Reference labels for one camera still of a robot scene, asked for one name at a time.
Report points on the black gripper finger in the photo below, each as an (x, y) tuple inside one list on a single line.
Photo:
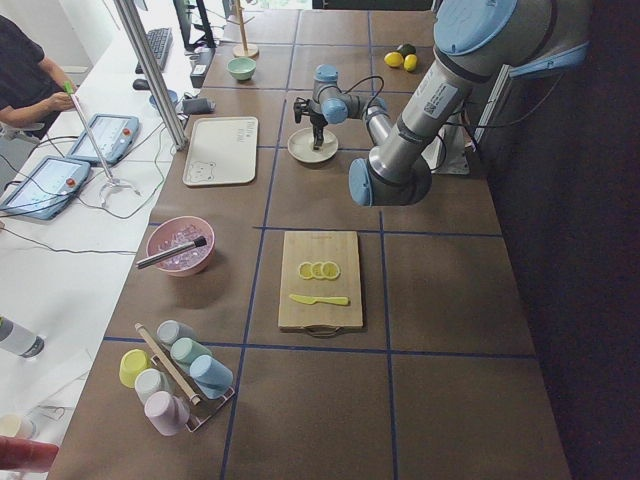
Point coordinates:
[(318, 139)]

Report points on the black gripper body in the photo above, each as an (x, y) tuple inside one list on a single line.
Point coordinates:
[(316, 119)]

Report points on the white round plate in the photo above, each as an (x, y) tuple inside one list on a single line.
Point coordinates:
[(301, 146)]

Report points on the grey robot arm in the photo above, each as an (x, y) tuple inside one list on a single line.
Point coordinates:
[(473, 40), (329, 105)]

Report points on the cream bear serving tray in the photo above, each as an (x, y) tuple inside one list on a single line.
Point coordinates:
[(222, 151)]

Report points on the mint green bowl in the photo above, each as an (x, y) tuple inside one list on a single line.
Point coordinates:
[(241, 68)]

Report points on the wooden mug tree stand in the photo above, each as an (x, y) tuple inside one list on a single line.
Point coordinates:
[(244, 49)]

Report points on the whole yellow lemon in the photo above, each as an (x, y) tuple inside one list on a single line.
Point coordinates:
[(394, 59)]

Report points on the bamboo cutting board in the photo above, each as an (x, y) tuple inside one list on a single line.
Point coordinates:
[(321, 320)]

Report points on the dark green avocado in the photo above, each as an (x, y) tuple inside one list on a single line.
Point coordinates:
[(406, 49)]

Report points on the top lemon slice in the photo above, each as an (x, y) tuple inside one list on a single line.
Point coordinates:
[(330, 270)]

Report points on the bottom lemon slice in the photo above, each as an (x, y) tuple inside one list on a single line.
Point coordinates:
[(305, 271)]

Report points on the black keyboard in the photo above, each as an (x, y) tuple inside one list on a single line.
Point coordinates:
[(160, 41)]

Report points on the steel muddler black tip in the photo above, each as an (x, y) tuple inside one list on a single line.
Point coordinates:
[(170, 252)]

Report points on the yellow plastic knife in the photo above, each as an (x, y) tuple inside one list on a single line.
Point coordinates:
[(311, 300)]

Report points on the pink bowl with ice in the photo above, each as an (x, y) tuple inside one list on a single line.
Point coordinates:
[(190, 239)]

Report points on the far teach pendant tablet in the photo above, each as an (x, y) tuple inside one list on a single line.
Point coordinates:
[(114, 134)]

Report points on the teach pendant tablet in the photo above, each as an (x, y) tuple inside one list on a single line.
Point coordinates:
[(48, 189), (114, 134)]

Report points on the silver stand with green tip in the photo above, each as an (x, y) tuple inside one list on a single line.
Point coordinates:
[(112, 183)]

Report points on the grey blue plastic cup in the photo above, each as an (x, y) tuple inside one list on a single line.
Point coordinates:
[(169, 331)]

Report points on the green plastic cup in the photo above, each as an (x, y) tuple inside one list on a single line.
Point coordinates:
[(185, 350)]

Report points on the near teach pendant tablet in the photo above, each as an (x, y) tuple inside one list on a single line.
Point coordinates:
[(48, 189)]

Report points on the light blue plastic cup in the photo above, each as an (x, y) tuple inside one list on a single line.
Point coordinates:
[(211, 376)]

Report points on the person in black shirt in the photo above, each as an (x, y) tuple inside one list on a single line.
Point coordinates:
[(33, 86)]

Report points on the yellow plastic cup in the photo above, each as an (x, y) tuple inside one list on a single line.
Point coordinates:
[(132, 363)]

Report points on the pale grey plastic cup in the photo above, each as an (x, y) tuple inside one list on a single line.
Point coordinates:
[(151, 381)]

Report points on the pink plastic cup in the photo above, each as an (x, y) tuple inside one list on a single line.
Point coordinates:
[(168, 413)]

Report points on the aluminium frame post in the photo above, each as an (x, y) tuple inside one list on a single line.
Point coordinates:
[(136, 33)]

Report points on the white wire cup rack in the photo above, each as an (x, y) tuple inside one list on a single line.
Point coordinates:
[(201, 408)]

